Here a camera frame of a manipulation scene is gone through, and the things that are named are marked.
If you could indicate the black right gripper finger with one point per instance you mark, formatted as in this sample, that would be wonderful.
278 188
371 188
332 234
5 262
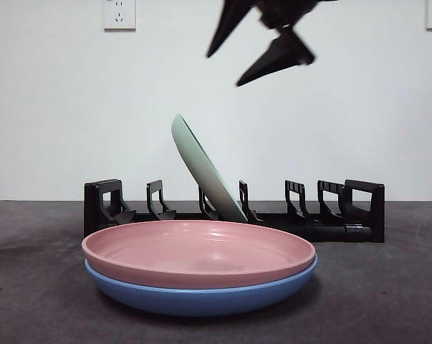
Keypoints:
230 21
280 53

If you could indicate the pale green plate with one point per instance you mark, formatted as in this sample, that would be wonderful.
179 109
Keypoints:
205 172

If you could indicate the pink plate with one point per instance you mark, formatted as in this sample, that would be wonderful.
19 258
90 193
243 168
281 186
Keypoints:
201 272

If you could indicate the blue plate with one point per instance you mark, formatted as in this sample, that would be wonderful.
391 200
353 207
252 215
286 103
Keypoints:
201 301

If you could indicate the black plastic dish rack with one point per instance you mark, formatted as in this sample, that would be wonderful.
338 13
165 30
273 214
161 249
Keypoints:
344 229

